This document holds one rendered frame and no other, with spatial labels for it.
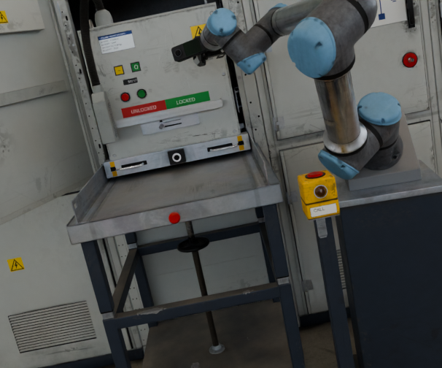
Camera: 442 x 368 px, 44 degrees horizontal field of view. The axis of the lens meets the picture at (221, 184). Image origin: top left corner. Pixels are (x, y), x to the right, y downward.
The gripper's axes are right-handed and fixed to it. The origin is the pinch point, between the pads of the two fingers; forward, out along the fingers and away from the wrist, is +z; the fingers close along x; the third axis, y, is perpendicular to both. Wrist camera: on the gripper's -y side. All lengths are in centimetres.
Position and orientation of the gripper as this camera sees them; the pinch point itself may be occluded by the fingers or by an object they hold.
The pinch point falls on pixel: (194, 59)
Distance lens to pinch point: 185.7
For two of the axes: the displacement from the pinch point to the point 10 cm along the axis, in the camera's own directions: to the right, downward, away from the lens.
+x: -2.7, -9.6, 0.1
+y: 9.4, -2.6, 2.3
